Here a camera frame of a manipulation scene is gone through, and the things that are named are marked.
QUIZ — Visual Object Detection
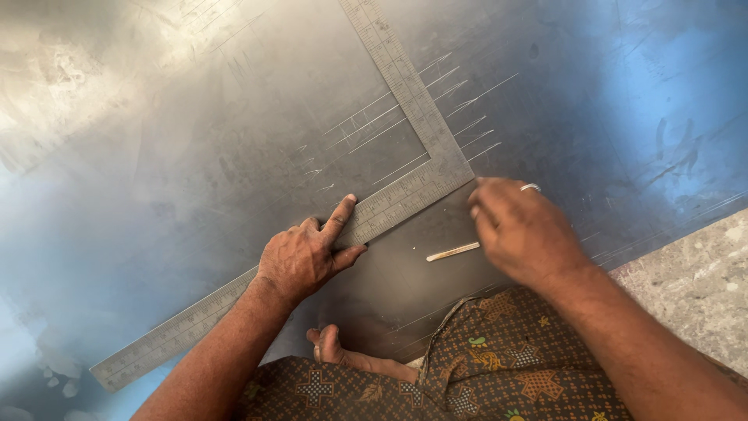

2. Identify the person's left hand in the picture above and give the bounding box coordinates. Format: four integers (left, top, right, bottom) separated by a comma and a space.
255, 194, 369, 305

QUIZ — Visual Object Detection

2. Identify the person's right hand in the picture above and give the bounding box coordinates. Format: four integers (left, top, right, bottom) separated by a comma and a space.
467, 177, 592, 288

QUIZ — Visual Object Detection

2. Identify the steel framing square ruler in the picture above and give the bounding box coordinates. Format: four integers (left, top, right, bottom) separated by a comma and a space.
89, 0, 475, 393

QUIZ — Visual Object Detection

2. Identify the small pale marking stick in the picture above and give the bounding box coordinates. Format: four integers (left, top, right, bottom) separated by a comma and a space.
425, 241, 481, 263

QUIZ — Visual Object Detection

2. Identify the brown patterned wrap garment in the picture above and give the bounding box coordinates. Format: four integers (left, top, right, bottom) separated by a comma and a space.
234, 285, 748, 421

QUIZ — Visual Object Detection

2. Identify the person's bare foot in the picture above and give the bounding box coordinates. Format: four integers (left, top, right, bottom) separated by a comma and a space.
305, 324, 420, 385

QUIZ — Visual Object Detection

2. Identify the large grey metal sheet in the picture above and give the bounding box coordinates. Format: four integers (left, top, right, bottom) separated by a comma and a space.
0, 0, 748, 421

